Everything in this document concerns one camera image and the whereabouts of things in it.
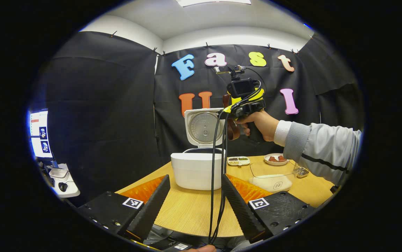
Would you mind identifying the wire chopstick holder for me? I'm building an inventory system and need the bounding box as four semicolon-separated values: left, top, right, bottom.
294;163;310;178

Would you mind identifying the white rice cooker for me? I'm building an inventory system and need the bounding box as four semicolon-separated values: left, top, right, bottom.
171;108;227;191

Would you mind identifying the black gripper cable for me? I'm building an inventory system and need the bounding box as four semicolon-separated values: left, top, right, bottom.
212;114;230;244
208;110;223;244

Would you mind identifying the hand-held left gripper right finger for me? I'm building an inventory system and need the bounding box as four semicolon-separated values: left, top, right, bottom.
221;174;317;244

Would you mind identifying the white side desk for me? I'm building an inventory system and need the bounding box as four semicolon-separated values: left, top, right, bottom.
49;164;81;198

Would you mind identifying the white round plate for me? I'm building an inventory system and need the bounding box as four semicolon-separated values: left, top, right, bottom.
263;153;289;166

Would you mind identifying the ceiling light panel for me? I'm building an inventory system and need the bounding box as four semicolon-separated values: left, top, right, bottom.
176;0;251;7

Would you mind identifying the computer monitor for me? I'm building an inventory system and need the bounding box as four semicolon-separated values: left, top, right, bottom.
29;109;53;159

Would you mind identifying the clear plastic tray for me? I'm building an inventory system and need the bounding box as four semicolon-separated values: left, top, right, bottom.
249;160;298;193

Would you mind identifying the white divided condiment dish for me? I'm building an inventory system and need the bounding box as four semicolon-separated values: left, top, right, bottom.
227;156;251;166

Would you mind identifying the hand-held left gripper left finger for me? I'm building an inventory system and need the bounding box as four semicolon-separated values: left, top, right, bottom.
77;174;171;243

